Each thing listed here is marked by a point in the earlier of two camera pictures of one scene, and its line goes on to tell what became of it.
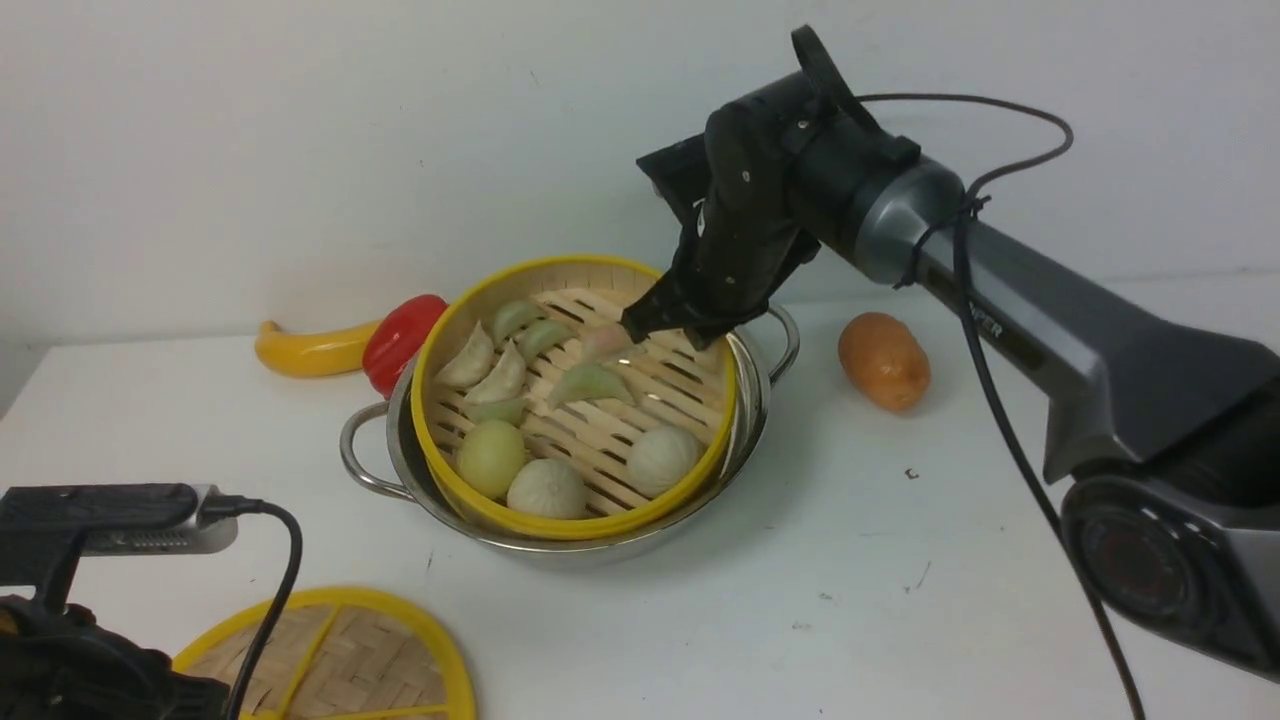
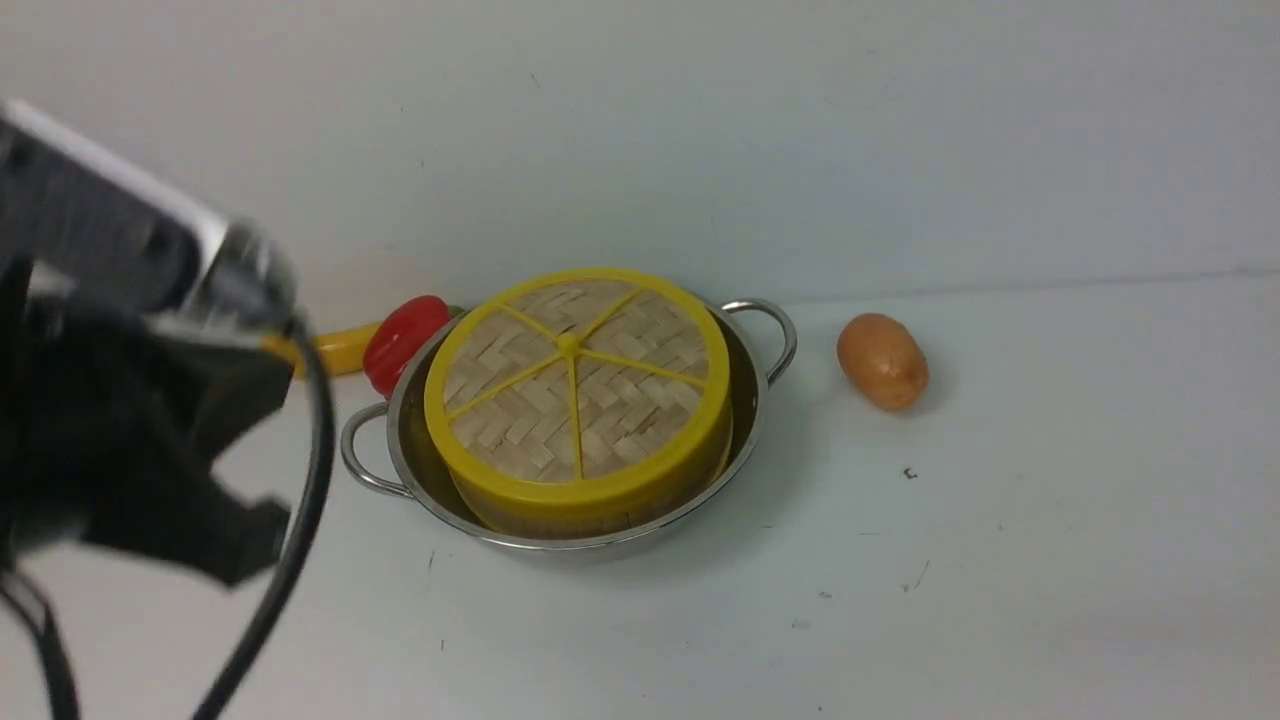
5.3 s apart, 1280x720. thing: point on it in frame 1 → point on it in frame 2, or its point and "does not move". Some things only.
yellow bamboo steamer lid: [340, 654] → [579, 390]
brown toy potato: [885, 360] does not move
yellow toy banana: [315, 353] does not move
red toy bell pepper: [397, 338] does not move
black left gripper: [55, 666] → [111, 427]
